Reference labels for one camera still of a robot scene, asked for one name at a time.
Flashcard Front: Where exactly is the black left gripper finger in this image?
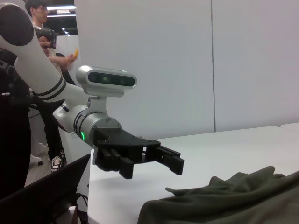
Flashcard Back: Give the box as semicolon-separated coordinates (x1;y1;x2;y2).
147;144;185;175
94;147;135;180

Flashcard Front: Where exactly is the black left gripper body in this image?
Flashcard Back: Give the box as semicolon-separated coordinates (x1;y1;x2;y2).
92;127;162;164

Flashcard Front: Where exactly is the dark green FREE t-shirt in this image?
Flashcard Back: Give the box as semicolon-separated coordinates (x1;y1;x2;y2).
137;166;299;224

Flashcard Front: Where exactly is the black flat panel lid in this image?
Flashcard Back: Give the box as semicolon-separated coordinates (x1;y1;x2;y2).
0;153;91;224

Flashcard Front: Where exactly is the black robot torso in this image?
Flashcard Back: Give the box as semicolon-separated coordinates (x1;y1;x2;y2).
0;49;32;200

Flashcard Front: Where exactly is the standing person with glasses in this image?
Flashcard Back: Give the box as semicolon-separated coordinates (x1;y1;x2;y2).
25;0;79;173

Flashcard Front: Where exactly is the black cable under table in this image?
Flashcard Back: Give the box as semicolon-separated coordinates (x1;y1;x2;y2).
74;192;89;224

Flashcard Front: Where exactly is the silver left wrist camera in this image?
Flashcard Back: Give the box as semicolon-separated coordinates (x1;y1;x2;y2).
76;65;138;115

